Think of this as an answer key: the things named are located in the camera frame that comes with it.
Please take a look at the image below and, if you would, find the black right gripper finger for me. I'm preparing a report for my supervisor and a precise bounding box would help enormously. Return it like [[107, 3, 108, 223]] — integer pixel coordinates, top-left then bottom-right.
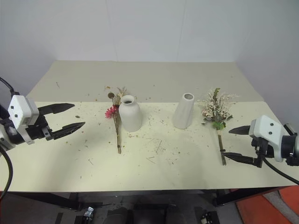
[[228, 125, 251, 136], [222, 152, 255, 165]]

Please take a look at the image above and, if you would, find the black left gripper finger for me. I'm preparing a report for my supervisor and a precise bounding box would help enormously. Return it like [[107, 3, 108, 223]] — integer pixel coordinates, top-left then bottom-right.
[[47, 122, 86, 141], [38, 103, 76, 116]]

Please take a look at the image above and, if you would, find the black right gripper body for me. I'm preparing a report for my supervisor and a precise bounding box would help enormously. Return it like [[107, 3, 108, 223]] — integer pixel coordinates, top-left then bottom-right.
[[251, 136, 276, 168]]

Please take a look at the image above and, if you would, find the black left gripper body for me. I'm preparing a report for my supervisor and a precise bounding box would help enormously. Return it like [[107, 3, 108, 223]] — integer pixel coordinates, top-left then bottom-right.
[[24, 114, 53, 142]]

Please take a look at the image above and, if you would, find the white tapered ceramic vase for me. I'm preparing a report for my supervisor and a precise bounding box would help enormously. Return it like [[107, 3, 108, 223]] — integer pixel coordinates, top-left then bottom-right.
[[171, 93, 195, 129]]

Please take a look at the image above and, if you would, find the white bottle-shaped ceramic vase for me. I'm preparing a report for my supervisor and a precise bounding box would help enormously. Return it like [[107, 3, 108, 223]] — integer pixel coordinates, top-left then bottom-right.
[[118, 94, 143, 132]]

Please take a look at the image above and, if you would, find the dried white green flower bouquet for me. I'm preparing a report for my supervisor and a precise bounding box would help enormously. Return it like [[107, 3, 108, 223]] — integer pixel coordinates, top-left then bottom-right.
[[197, 87, 240, 167]]

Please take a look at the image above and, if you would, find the dried pink flower bouquet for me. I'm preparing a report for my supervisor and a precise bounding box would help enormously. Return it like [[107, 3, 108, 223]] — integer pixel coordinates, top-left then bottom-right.
[[104, 86, 128, 154]]

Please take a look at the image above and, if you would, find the orange floor mat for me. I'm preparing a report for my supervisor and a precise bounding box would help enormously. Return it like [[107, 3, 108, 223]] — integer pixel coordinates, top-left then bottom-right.
[[235, 186, 299, 224]]

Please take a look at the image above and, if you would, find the metal caster wheel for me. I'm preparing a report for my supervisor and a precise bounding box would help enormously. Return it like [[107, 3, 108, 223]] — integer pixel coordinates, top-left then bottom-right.
[[201, 210, 220, 224], [84, 206, 94, 220]]

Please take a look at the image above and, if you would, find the large cream table cover sheet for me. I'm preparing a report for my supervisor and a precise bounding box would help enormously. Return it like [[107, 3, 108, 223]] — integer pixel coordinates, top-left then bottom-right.
[[0, 101, 299, 193]]

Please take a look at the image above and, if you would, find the dark rounded shape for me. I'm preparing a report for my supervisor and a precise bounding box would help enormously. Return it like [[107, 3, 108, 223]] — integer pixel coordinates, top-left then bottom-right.
[[107, 207, 128, 224]]

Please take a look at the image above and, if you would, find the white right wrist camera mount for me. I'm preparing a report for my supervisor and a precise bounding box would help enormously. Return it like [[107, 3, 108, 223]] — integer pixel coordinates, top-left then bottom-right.
[[248, 114, 292, 163]]

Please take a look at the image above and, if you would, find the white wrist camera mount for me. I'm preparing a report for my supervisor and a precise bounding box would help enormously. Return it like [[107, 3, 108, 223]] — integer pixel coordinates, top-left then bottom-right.
[[248, 114, 292, 163], [7, 94, 40, 144]]

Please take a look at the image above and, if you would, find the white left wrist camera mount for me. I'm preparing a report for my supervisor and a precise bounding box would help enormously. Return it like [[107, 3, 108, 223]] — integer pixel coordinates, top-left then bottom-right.
[[7, 94, 40, 144]]

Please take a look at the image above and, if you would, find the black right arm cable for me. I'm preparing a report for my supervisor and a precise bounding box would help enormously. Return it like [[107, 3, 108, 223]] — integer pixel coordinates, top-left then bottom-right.
[[261, 155, 299, 185]]

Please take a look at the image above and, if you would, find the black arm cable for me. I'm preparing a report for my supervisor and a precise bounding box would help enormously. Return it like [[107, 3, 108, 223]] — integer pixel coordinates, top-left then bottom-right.
[[261, 155, 299, 185], [0, 77, 15, 199]]

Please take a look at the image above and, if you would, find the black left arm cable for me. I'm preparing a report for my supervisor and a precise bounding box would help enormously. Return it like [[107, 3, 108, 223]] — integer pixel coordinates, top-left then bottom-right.
[[0, 77, 15, 199]]

